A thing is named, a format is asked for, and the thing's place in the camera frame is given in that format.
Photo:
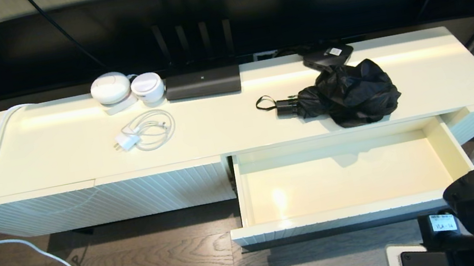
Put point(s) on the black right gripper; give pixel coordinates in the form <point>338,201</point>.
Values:
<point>442,238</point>

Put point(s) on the white fluted drawer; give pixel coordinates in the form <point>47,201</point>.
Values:
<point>345,177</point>

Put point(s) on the black umbrella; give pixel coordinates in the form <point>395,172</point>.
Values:
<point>350,92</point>

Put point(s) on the white tv cabinet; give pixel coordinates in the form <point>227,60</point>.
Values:
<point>123,142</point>

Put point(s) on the black set-top box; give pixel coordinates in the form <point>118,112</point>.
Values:
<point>323,57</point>

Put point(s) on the black television screen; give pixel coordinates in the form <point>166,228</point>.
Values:
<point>292,3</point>

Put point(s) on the black router with antennas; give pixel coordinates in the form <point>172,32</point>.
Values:
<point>202,83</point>

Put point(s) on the white charger plug adapter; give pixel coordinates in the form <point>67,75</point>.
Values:
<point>126,141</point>

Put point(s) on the small white round device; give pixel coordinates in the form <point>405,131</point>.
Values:
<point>147,87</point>

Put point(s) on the large white dome device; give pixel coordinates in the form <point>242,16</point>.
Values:
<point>110,87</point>

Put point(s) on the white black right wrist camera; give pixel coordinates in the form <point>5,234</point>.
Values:
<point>417,261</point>

